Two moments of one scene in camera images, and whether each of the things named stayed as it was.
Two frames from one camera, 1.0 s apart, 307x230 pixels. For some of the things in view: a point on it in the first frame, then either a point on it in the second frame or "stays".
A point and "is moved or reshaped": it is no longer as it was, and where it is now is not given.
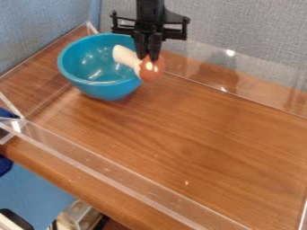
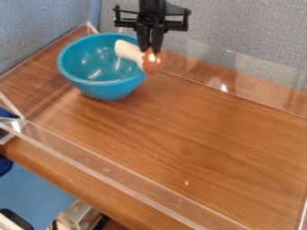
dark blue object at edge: [6, 161] stays
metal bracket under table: [78, 216] stays
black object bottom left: [26, 225] stays
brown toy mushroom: [149, 72] is moved or reshaped
